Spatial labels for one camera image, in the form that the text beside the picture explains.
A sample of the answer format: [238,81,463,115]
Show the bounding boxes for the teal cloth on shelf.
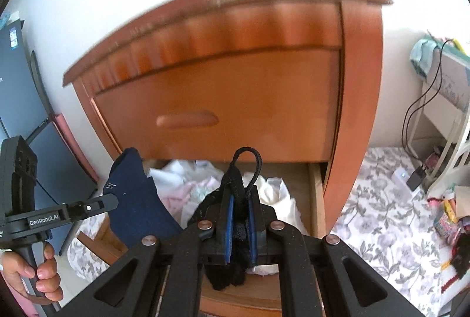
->
[409,38,440,84]

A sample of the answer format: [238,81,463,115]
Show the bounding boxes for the wooden nightstand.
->
[63,0,392,236]

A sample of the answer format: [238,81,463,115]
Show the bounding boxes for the pink board by wall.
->
[53,114,99,183]

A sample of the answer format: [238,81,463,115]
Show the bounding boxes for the white power strip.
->
[391,167,413,203]

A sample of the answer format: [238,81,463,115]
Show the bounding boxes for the left hand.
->
[1,243,64,304]

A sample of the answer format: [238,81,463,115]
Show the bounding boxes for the black beanie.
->
[187,147,263,291]

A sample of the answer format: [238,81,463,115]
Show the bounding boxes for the colourful snack packets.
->
[428,184,469,284]

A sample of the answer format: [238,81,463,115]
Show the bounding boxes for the cream lace garment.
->
[243,171,310,276]

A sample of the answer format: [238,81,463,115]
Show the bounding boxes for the grey floral blanket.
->
[65,145,468,317]

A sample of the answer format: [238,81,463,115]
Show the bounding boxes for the white lattice shelf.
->
[407,40,469,198]

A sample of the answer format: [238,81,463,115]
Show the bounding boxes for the pink garment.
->
[145,160,223,229]

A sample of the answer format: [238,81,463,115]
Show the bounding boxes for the navy blue sock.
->
[104,148,182,249]

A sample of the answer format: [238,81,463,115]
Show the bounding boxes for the black power cable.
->
[401,38,456,171]

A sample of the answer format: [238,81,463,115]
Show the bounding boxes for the dark blue cabinet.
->
[1,20,97,209]

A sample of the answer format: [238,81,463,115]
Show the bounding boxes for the wooden drawer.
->
[75,158,328,317]
[95,48,339,162]

